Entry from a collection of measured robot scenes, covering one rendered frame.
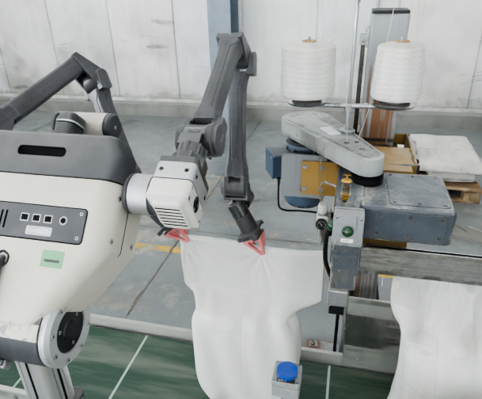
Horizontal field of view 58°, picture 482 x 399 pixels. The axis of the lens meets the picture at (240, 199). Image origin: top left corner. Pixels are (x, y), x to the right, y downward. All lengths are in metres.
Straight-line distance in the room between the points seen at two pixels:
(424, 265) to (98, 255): 0.95
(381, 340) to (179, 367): 0.85
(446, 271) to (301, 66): 0.74
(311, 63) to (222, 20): 4.71
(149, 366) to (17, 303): 1.13
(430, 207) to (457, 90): 5.34
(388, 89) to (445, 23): 4.99
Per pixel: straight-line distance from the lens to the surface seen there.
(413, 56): 1.34
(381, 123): 1.59
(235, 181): 1.34
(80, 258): 0.94
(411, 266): 1.44
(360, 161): 1.23
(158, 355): 2.09
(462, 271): 1.47
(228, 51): 1.24
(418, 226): 1.19
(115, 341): 2.20
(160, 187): 0.89
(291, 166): 1.54
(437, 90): 6.44
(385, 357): 1.99
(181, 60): 6.73
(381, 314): 1.84
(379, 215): 1.17
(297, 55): 1.32
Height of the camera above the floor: 1.85
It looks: 27 degrees down
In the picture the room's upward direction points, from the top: 2 degrees counter-clockwise
